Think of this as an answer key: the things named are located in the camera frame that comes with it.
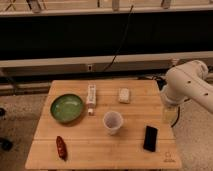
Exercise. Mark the black phone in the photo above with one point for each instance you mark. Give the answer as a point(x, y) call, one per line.
point(150, 138)

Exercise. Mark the wooden folding table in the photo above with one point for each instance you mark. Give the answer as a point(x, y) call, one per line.
point(88, 143)

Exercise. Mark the black chair wheel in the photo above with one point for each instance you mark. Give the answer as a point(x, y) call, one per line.
point(6, 144)

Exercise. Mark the white sponge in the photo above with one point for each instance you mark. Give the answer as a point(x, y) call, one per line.
point(124, 95)

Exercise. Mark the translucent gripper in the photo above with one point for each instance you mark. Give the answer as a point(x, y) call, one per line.
point(169, 115)

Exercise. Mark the green ceramic plate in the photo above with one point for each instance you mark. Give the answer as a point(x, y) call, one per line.
point(66, 108)

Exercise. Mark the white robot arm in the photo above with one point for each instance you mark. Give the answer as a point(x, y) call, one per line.
point(186, 80)

